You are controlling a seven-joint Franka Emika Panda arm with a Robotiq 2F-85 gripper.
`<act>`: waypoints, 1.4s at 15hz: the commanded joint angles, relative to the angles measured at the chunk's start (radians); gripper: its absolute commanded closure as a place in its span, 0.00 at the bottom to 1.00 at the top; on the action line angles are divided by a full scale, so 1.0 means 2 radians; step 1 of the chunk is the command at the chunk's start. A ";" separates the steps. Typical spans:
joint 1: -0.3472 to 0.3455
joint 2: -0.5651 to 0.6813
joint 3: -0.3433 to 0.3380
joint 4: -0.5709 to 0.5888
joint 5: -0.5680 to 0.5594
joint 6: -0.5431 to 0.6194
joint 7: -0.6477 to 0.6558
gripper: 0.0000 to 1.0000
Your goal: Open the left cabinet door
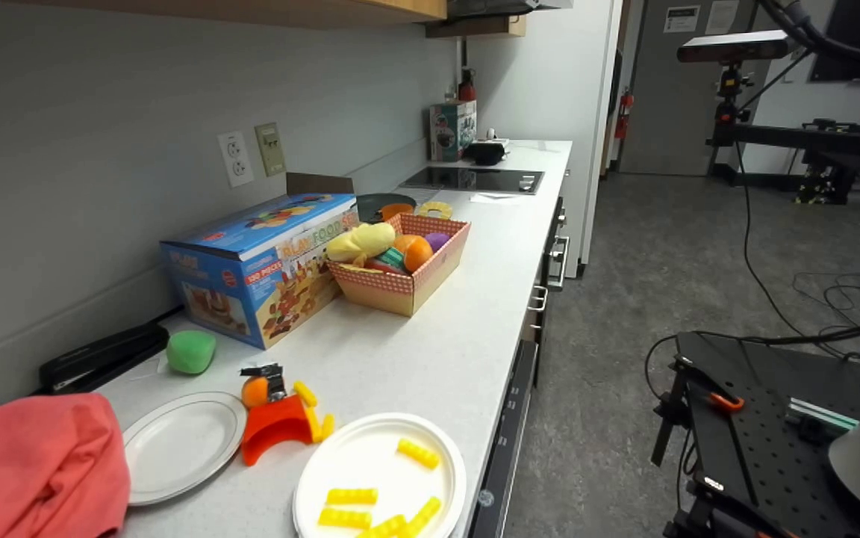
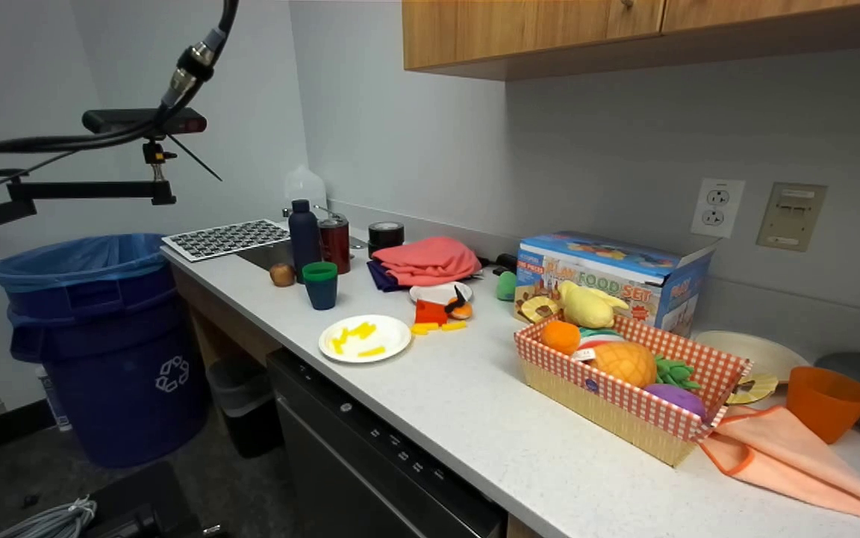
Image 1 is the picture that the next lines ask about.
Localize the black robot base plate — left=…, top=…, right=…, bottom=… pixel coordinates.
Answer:
left=650, top=331, right=860, bottom=538

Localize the white plate with yellow bricks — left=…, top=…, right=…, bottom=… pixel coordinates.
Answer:
left=292, top=413, right=470, bottom=538

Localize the red checkered cardboard basket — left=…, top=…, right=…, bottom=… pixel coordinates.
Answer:
left=325, top=213, right=470, bottom=316

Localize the white refrigerator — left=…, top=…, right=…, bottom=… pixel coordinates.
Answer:
left=470, top=0, right=628, bottom=281

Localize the black small pot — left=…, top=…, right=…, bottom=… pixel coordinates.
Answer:
left=462, top=139, right=507, bottom=163

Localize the pink red cloth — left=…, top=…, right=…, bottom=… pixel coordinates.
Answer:
left=0, top=395, right=131, bottom=538

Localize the yellow toy corn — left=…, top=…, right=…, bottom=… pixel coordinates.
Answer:
left=325, top=222, right=396, bottom=262

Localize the green round sponge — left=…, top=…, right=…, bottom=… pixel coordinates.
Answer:
left=168, top=331, right=219, bottom=375

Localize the orange toy fruit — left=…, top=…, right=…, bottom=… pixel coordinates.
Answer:
left=395, top=234, right=432, bottom=272

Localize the black induction cooktop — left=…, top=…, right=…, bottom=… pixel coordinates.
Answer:
left=402, top=166, right=543, bottom=195

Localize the empty white paper plate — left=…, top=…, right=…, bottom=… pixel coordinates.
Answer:
left=125, top=392, right=244, bottom=508

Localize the blue toy food box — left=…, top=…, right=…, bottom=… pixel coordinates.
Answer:
left=161, top=195, right=359, bottom=349

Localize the beige wall switch plate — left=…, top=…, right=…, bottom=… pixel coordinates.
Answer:
left=253, top=121, right=288, bottom=175

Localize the white wall power outlet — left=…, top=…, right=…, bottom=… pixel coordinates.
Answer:
left=219, top=132, right=253, bottom=187

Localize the orange red toy piece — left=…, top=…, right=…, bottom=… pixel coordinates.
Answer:
left=238, top=383, right=337, bottom=467

